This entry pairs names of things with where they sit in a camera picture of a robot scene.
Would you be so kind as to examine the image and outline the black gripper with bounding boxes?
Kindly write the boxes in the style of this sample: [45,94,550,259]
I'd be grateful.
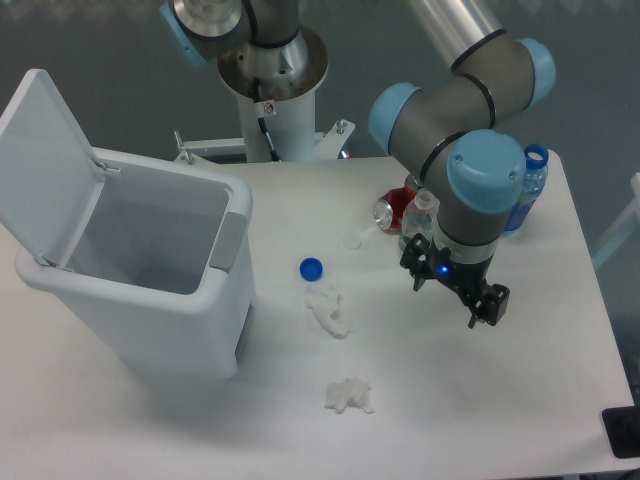
[400,233,510,329]

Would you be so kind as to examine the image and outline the white trash can lid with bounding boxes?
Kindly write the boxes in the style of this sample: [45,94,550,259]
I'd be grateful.
[1,69,120,268]

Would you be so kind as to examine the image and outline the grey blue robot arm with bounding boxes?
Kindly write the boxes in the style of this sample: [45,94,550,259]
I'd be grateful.
[161,1,556,325]

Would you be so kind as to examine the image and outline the crushed red soda can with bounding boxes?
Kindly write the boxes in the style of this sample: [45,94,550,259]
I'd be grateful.
[373,174,421,234]

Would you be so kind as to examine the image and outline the white translucent bottle cap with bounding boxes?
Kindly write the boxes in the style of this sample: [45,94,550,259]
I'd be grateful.
[342,232,362,251]

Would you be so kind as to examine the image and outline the blue bottle cap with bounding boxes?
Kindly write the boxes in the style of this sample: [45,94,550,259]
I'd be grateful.
[299,257,324,282]

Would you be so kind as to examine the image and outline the white trash can body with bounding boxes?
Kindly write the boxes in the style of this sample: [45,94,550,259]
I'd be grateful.
[16,149,255,378]

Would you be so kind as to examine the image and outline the clear bottle green label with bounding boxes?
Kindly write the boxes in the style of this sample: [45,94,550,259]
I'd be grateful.
[399,188,440,251]

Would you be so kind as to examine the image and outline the crumpled white tissue upper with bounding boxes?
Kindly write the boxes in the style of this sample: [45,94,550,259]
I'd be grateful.
[304,283,355,339]

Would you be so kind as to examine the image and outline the crumpled white tissue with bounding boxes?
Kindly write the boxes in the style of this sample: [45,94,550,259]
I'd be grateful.
[325,377,375,414]
[304,283,355,339]

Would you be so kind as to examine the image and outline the blue plastic drink bottle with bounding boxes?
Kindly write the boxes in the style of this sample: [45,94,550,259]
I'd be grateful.
[503,143,549,237]

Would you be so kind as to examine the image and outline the crumpled white tissue lower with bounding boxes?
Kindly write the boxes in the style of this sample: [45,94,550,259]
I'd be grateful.
[325,377,375,414]

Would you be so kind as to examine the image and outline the black device at corner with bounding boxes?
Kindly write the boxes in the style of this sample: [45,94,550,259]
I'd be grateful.
[601,406,639,459]

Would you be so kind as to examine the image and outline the white frame at right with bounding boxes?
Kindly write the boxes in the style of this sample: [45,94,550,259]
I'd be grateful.
[591,172,639,271]

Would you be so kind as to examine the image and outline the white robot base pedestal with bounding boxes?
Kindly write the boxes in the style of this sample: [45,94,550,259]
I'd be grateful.
[174,25,355,164]

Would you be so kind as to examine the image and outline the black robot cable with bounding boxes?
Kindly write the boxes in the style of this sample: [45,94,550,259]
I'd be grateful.
[251,77,281,163]

